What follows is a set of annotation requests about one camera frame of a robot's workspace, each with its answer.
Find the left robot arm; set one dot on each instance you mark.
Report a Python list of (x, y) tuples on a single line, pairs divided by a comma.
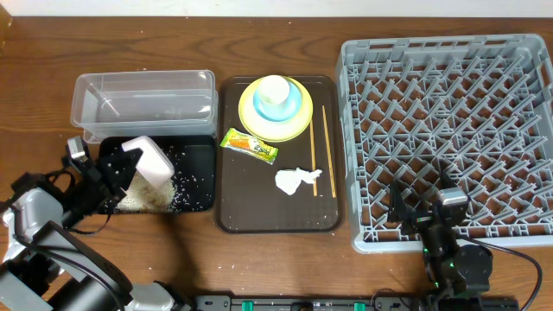
[(46, 266)]

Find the black tray bin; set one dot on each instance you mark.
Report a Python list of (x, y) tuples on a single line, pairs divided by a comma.
[(194, 161)]

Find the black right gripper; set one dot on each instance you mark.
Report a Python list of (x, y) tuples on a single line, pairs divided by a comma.
[(399, 209)]

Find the white pink bowl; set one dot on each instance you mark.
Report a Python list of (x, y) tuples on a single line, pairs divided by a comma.
[(153, 165)]

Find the pile of rice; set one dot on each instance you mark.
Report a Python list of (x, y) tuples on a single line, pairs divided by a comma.
[(142, 197)]

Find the light blue bowl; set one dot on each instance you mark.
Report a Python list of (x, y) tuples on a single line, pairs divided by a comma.
[(282, 112)]

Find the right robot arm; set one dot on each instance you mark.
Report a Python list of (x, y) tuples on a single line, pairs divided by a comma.
[(460, 273)]

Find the green snack wrapper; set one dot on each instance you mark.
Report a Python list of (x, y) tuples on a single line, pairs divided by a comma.
[(249, 145)]

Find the brown serving tray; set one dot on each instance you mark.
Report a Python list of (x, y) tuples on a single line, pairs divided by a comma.
[(248, 200)]

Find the cream plastic cup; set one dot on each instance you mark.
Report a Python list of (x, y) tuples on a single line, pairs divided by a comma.
[(272, 93)]

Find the clear plastic bin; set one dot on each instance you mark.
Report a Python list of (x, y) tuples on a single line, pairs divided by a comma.
[(147, 103)]

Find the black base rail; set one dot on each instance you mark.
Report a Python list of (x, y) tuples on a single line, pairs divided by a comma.
[(378, 303)]

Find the grey dishwasher rack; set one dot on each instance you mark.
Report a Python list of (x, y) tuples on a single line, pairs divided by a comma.
[(477, 108)]

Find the white tissue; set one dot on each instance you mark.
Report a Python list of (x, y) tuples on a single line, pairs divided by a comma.
[(288, 180)]

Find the yellow plate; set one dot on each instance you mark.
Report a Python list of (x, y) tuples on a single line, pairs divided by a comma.
[(269, 131)]

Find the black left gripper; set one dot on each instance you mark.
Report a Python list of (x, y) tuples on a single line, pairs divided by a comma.
[(106, 179)]

